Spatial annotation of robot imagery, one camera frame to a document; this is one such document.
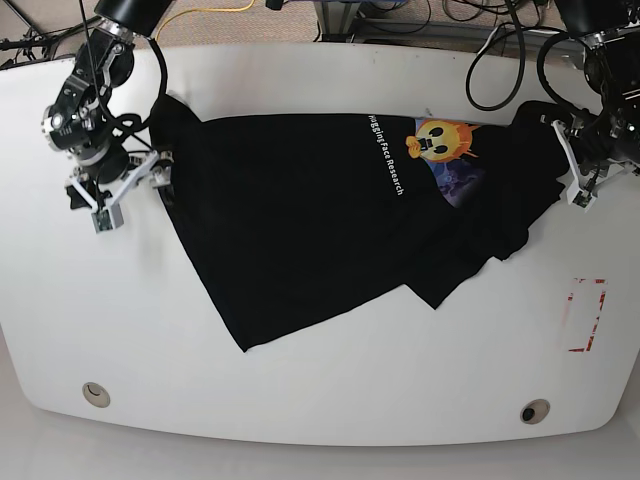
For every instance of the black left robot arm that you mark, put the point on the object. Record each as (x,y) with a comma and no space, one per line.
(609,33)

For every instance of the black graphic T-shirt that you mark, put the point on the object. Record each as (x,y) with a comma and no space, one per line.
(291,220)

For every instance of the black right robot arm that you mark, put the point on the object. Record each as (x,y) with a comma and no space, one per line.
(79,122)

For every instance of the black tripod legs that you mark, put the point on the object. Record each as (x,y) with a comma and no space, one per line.
(36,46)

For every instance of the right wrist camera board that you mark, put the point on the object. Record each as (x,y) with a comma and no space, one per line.
(107,219)

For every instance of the red tape rectangle marking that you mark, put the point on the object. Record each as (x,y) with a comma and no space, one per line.
(583,311)

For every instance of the aluminium frame stand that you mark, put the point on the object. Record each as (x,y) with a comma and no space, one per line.
(335,20)

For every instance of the table grommet hole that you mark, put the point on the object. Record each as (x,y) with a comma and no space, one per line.
(96,395)
(535,411)

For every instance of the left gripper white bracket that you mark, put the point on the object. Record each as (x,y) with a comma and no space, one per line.
(598,153)

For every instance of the right table grommet hole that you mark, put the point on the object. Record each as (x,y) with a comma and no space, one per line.
(535,411)

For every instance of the left table grommet hole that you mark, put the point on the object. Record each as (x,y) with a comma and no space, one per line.
(96,395)

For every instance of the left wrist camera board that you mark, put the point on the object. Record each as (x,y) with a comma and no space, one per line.
(581,198)

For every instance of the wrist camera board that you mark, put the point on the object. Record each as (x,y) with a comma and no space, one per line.
(581,198)
(107,219)

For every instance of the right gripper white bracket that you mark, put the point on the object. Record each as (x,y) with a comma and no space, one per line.
(105,185)

